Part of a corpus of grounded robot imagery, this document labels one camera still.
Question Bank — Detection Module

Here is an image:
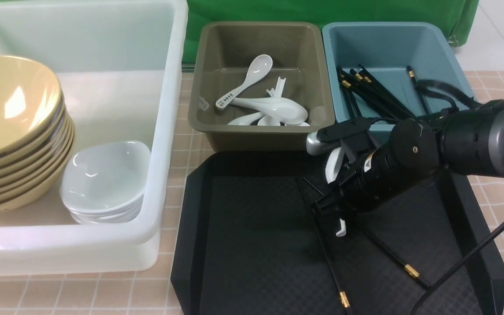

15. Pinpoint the beige checked tablecloth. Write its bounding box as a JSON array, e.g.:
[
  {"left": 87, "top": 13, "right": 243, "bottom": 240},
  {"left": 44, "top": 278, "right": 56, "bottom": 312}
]
[{"left": 0, "top": 70, "right": 504, "bottom": 315}]

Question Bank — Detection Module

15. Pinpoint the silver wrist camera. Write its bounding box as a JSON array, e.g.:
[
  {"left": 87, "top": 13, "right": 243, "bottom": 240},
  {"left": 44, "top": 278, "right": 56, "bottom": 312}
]
[{"left": 306, "top": 117, "right": 377, "bottom": 157}]

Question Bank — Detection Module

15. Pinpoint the large white plastic tub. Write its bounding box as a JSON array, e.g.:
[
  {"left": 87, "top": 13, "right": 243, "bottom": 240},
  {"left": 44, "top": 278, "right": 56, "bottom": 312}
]
[{"left": 0, "top": 0, "right": 188, "bottom": 277}]

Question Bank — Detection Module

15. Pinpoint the stack of yellow bowls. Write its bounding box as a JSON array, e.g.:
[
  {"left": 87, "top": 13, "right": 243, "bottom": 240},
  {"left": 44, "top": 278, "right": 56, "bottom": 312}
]
[{"left": 0, "top": 56, "right": 76, "bottom": 212}]

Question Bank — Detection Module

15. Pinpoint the white ceramic spoon upright handle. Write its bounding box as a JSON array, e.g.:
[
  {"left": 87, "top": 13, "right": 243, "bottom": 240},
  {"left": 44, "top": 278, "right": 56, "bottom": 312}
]
[{"left": 257, "top": 77, "right": 286, "bottom": 126}]

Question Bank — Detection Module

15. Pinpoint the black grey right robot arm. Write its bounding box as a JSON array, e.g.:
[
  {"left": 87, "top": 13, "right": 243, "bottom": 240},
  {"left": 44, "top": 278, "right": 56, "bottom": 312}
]
[{"left": 306, "top": 100, "right": 504, "bottom": 219}]

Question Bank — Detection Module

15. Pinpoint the olive brown plastic bin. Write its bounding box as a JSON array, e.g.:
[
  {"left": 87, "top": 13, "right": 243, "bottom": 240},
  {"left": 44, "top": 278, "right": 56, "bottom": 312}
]
[{"left": 188, "top": 21, "right": 336, "bottom": 152}]

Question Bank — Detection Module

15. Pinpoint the teal blue plastic bin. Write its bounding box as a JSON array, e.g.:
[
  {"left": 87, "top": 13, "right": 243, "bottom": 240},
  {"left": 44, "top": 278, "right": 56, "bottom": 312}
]
[{"left": 322, "top": 22, "right": 475, "bottom": 123}]

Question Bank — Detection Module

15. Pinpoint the black plastic serving tray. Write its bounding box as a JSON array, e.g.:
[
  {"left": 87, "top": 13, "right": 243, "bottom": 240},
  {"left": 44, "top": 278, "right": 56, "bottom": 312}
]
[{"left": 171, "top": 152, "right": 489, "bottom": 315}]

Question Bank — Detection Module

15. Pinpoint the white ceramic spoon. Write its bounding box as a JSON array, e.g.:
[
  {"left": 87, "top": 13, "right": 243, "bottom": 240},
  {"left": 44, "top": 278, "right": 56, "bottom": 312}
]
[
  {"left": 325, "top": 147, "right": 347, "bottom": 238},
  {"left": 230, "top": 97, "right": 308, "bottom": 124},
  {"left": 227, "top": 112, "right": 265, "bottom": 126}
]

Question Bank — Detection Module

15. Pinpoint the bundle of black chopsticks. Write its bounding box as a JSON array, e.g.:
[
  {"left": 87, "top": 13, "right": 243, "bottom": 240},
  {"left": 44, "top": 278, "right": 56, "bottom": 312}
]
[{"left": 336, "top": 65, "right": 415, "bottom": 123}]

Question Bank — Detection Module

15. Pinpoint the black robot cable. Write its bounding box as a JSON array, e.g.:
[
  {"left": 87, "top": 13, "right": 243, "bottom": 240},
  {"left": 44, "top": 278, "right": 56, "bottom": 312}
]
[{"left": 409, "top": 79, "right": 504, "bottom": 315}]

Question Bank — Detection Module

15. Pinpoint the stack of white dishes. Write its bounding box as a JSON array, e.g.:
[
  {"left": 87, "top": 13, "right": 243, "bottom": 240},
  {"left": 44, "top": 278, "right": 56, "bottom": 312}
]
[{"left": 59, "top": 141, "right": 151, "bottom": 224}]

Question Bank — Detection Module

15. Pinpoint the lone black chopstick in bin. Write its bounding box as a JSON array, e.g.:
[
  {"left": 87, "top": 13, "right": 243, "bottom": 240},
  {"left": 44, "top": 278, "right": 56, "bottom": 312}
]
[{"left": 406, "top": 66, "right": 431, "bottom": 115}]

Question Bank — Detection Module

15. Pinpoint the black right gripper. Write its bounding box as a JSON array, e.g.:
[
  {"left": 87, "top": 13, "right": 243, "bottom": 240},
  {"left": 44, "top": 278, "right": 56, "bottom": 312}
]
[{"left": 312, "top": 119, "right": 441, "bottom": 218}]

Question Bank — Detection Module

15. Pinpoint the white spoon with lettering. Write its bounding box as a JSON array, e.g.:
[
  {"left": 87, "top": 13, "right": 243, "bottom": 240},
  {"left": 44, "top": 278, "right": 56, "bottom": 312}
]
[{"left": 215, "top": 54, "right": 273, "bottom": 110}]

